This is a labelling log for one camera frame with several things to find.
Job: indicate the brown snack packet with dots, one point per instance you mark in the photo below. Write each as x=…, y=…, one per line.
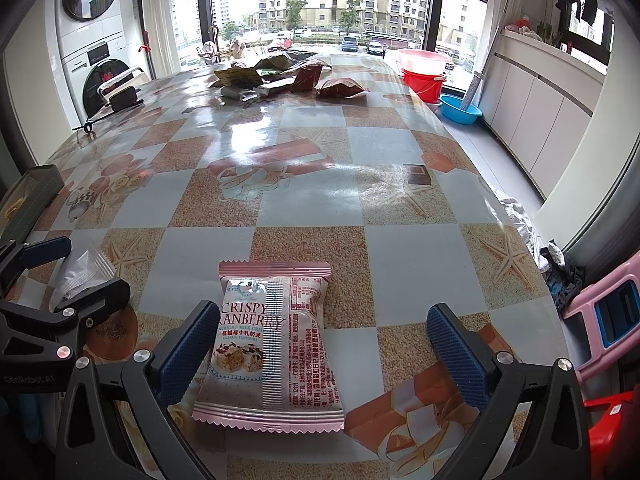
x=341, y=88

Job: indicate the yellow green snack packet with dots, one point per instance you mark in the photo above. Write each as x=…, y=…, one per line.
x=239, y=77

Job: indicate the dark hanging clothes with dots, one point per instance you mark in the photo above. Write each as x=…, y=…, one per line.
x=582, y=5

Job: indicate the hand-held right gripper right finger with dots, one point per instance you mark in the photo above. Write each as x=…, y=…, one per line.
x=457, y=355

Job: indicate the clear plastic packet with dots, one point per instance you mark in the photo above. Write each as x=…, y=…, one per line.
x=82, y=272

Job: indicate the green potted plant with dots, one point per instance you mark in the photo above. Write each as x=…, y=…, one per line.
x=549, y=35

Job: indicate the red plastic stool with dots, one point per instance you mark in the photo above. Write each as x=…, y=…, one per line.
x=612, y=425

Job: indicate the pink plastic basin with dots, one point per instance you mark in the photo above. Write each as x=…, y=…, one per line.
x=422, y=60

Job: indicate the grey washboard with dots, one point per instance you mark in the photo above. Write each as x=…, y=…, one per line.
x=471, y=92

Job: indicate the dark red snack packet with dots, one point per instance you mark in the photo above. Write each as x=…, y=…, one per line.
x=307, y=77

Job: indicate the pink plastic stool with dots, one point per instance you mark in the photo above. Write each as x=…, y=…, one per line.
x=607, y=310

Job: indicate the grey cardboard box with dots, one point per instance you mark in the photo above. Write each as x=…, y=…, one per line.
x=35, y=192

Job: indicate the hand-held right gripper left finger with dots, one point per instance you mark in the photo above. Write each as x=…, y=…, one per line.
x=187, y=355

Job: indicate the pink white snack packet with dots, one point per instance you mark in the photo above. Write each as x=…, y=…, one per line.
x=270, y=350

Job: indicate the pile of clothes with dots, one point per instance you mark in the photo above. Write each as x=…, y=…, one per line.
x=555, y=265

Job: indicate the red plastic bucket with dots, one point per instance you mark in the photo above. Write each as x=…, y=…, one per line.
x=422, y=87

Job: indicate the blue plastic basin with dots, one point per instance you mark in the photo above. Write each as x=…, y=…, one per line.
x=460, y=110

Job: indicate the black power adapter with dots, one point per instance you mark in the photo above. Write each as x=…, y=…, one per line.
x=123, y=99

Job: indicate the crumpled brown snack bag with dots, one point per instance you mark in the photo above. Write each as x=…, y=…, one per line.
x=287, y=61

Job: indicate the white washing machine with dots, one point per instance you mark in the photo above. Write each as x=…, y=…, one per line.
x=95, y=35

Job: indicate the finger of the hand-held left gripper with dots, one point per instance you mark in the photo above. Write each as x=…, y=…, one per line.
x=45, y=252
x=100, y=302

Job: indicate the white low cabinet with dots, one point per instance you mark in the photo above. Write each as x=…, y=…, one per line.
x=545, y=105

